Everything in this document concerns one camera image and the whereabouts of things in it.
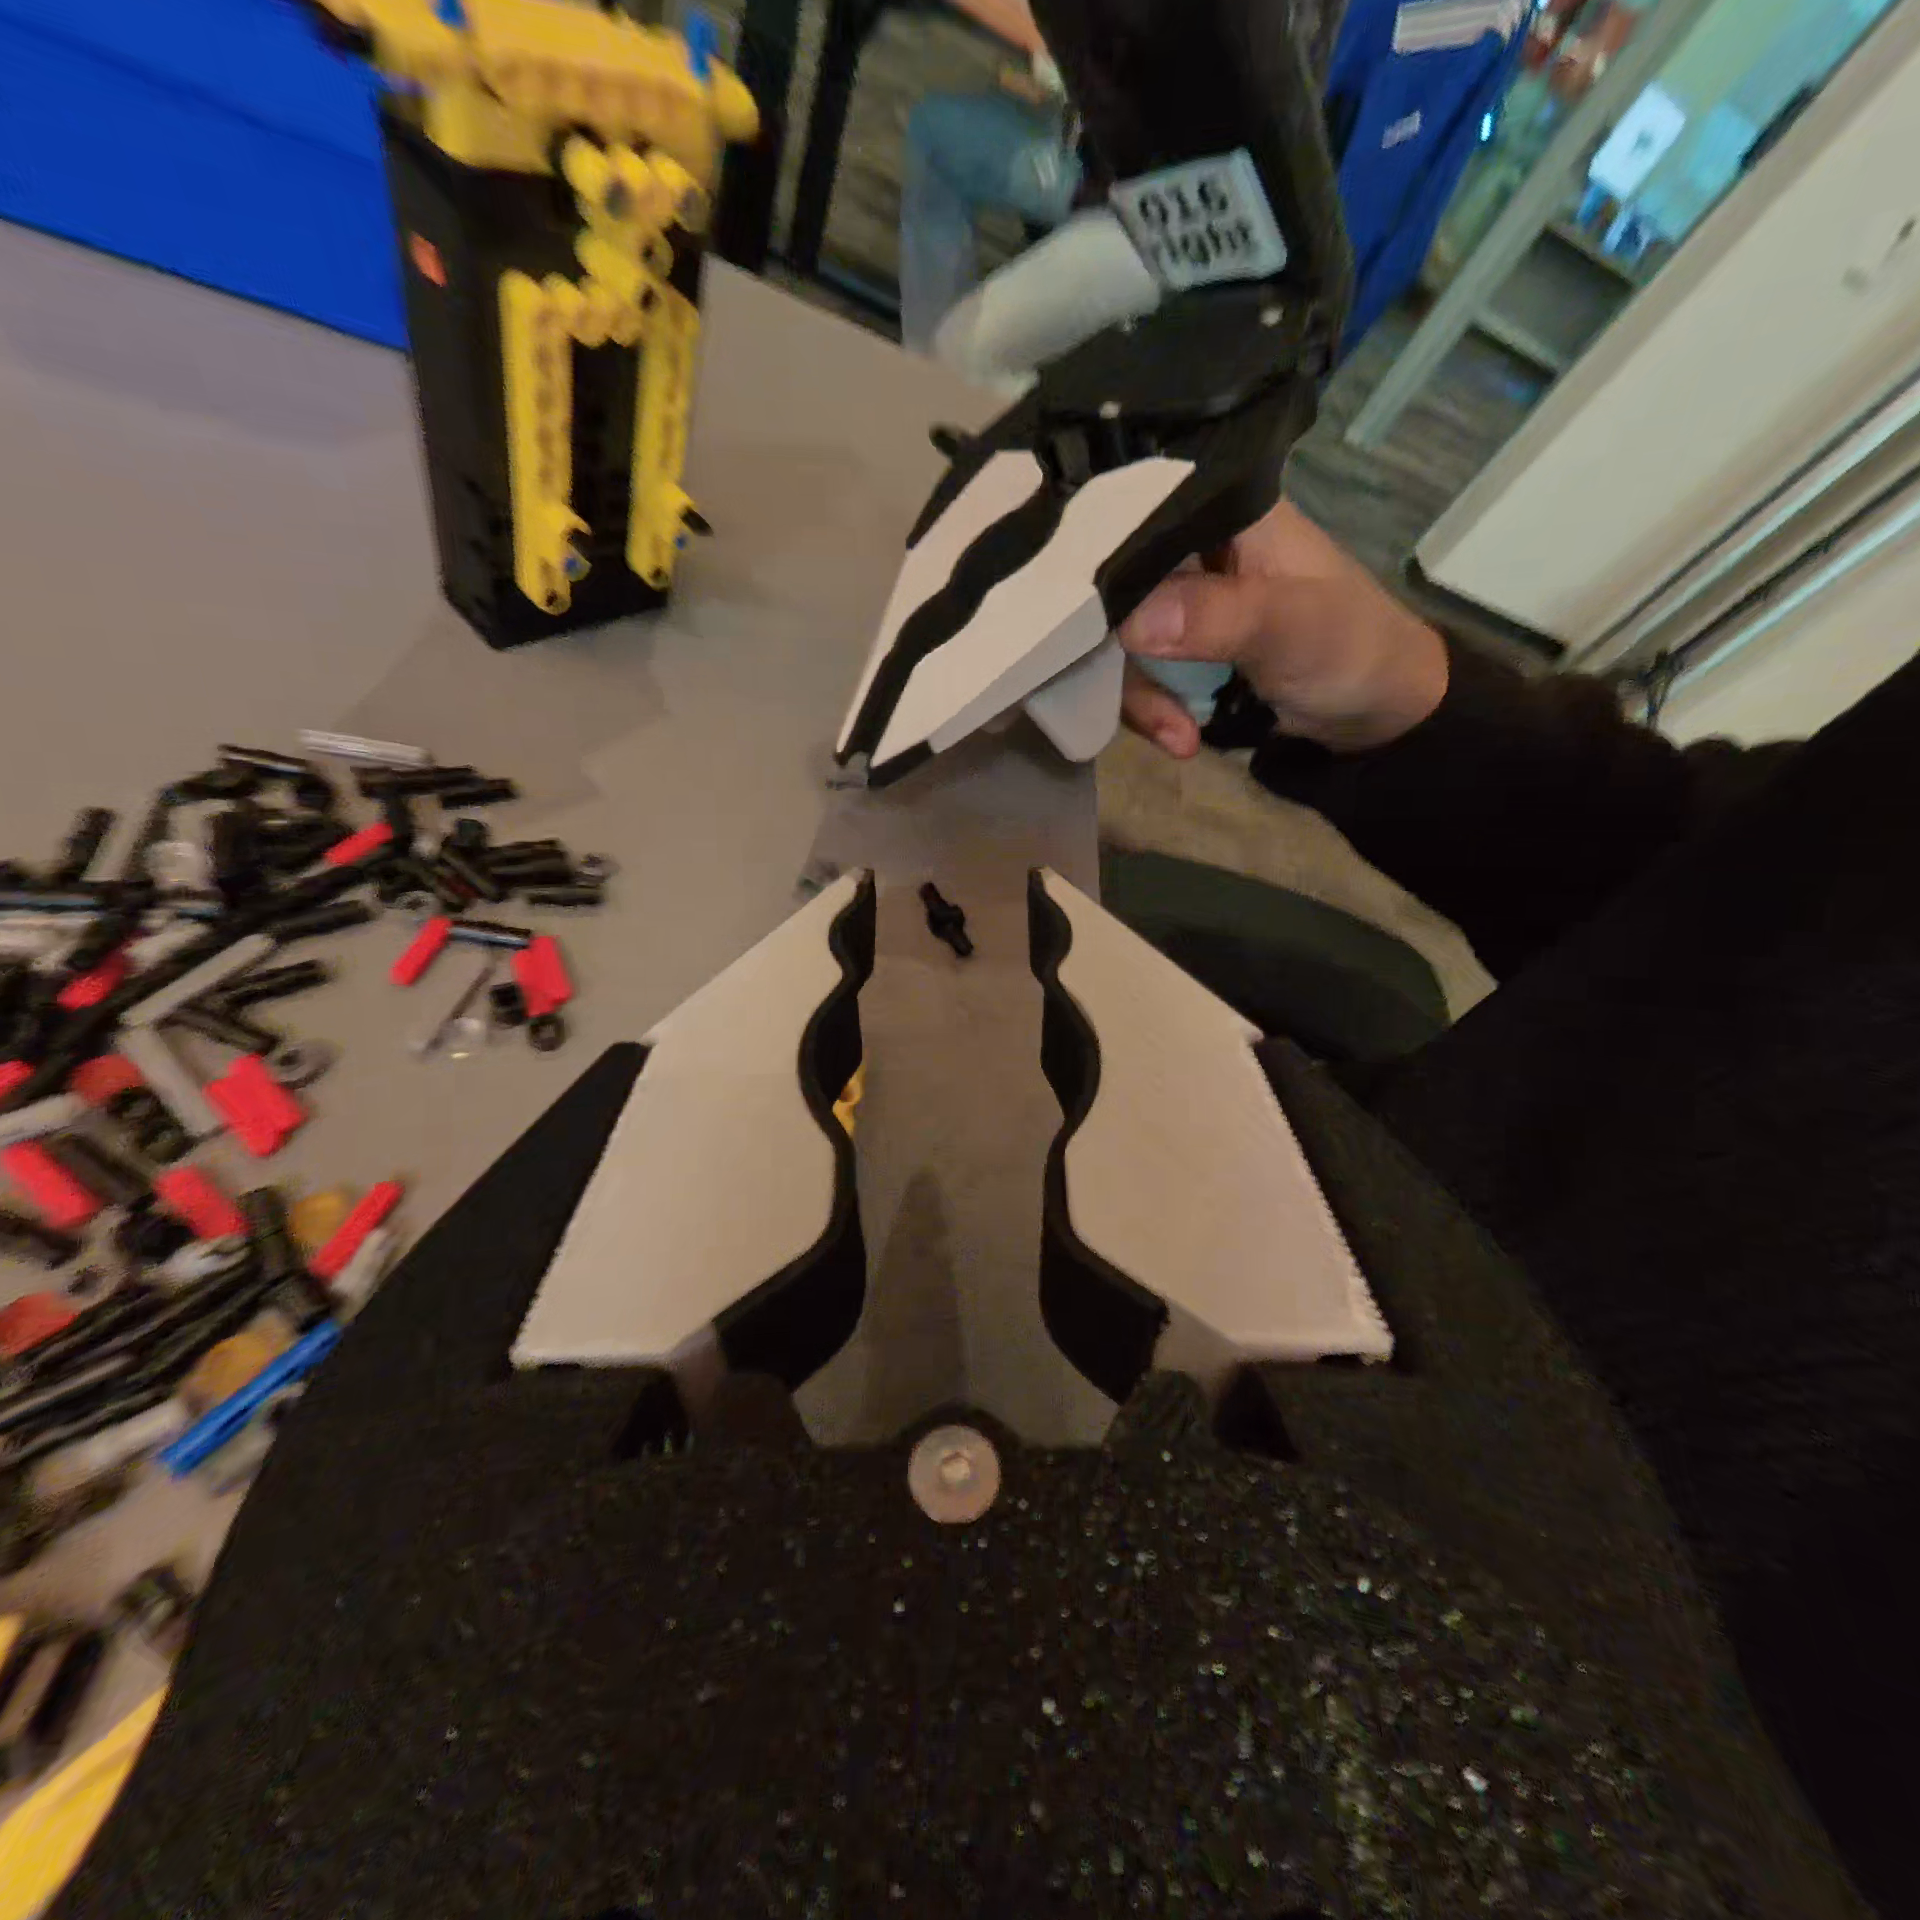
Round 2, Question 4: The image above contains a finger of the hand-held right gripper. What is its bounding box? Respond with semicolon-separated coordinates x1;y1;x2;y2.
860;458;1201;791
834;446;1051;768

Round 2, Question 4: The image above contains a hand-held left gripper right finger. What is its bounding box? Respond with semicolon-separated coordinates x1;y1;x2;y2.
1024;869;1398;1407

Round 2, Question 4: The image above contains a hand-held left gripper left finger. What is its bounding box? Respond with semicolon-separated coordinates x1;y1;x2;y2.
510;869;879;1388

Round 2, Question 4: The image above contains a person's right forearm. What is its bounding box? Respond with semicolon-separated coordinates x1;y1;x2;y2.
1251;631;1729;1021

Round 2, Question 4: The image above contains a person's right hand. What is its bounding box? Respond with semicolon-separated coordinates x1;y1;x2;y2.
1114;499;1453;758

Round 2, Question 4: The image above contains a black office chair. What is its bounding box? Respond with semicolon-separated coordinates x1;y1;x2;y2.
1101;843;1454;1062

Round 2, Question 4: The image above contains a blue fabric cover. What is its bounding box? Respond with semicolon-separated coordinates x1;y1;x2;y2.
1323;0;1535;358

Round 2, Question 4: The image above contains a pile of plastic building pieces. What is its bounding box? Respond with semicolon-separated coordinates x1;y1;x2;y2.
0;726;616;1786

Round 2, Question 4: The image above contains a white low cabinet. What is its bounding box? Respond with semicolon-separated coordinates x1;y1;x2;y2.
1413;294;1920;679

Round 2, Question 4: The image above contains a black tower with yellow beams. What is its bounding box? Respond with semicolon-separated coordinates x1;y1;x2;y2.
315;0;761;651

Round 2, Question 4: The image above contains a person's black knit sweater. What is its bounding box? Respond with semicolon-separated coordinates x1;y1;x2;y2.
1351;659;1920;1920

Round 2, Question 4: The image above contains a blue storage bin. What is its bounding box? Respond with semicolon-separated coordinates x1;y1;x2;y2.
0;0;413;354

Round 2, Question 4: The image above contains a large yellow curved panel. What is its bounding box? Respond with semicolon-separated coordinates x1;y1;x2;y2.
0;1688;169;1920

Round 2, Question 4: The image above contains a black stand post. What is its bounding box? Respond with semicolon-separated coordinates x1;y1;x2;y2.
719;0;798;270
790;0;875;283

